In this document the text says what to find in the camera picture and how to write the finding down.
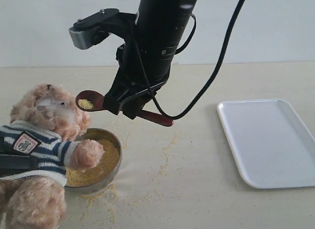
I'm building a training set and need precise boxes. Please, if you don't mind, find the dark red wooden spoon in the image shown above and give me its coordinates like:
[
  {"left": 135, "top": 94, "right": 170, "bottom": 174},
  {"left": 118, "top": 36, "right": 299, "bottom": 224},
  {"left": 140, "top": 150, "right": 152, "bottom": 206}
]
[{"left": 75, "top": 90, "right": 174, "bottom": 127}]

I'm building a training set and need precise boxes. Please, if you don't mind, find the steel bowl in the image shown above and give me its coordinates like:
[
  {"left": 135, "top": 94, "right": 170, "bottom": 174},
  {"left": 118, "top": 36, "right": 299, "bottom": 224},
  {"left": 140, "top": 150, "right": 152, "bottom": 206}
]
[{"left": 65, "top": 128, "right": 122, "bottom": 195}]

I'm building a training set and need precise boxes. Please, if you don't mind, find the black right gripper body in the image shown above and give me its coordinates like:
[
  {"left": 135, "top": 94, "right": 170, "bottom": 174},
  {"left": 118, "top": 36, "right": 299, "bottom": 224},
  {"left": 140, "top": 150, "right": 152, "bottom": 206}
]
[{"left": 110, "top": 13, "right": 170, "bottom": 94}]

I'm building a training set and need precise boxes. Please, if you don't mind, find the yellow millet grain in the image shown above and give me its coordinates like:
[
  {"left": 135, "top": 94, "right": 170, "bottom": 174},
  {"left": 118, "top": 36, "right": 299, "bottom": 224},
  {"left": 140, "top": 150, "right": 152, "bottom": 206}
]
[{"left": 66, "top": 139, "right": 120, "bottom": 188}]

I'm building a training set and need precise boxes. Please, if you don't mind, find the beige teddy bear striped sweater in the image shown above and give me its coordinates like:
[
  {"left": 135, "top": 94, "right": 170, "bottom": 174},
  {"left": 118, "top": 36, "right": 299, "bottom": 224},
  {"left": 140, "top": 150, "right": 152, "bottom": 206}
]
[{"left": 0, "top": 84, "right": 104, "bottom": 229}]

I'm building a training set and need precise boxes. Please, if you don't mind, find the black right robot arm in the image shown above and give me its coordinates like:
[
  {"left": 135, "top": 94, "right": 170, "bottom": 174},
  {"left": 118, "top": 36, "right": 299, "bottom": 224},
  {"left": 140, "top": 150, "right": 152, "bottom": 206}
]
[{"left": 102, "top": 0, "right": 197, "bottom": 119}]

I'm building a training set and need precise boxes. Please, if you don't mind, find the black cable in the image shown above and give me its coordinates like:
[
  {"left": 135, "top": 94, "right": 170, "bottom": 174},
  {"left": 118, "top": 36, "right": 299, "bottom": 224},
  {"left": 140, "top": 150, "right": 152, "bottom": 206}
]
[{"left": 130, "top": 0, "right": 249, "bottom": 120}]

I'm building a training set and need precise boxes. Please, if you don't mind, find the white plastic tray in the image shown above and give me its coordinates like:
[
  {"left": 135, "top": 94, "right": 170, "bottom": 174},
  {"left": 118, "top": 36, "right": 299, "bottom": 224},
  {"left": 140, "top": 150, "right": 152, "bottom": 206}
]
[{"left": 217, "top": 98, "right": 315, "bottom": 189}]

